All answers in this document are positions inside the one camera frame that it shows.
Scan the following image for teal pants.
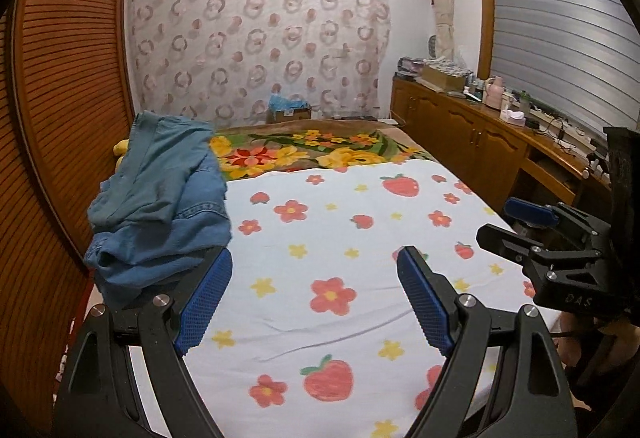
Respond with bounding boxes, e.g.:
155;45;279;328
89;112;223;239

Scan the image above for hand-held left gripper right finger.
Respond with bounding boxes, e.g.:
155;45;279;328
397;245;581;438

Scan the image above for pink kettle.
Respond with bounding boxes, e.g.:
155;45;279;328
485;76;505;110

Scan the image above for stack of patterned boxes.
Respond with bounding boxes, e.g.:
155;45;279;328
397;57;426;81

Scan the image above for brown floral blanket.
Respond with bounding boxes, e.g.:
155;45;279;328
207;118;441;181

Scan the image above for cardboard box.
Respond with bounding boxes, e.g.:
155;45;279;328
417;64;466;92

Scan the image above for wooden louvered wardrobe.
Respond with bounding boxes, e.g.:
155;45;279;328
0;0;136;438

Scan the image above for white floral towel blanket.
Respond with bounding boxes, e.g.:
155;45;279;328
115;160;561;438

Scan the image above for grey window blind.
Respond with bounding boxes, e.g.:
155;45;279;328
487;0;640;144

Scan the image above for blue denim jeans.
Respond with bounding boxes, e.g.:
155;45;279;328
82;153;233;314

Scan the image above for yellow plush toy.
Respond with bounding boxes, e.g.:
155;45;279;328
112;140;132;174

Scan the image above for circle patterned curtain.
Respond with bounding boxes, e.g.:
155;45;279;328
125;0;392;126

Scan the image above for wooden window frame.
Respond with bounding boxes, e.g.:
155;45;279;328
475;0;496;81

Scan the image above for wooden sideboard cabinet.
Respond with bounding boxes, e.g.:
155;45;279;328
390;75;613;229

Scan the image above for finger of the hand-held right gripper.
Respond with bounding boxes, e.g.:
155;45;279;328
504;197;608;240
476;223;561;276

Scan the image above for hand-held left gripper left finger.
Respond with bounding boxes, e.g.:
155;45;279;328
52;245;233;438

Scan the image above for box with blue bag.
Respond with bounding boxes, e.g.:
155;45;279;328
267;94;312;124

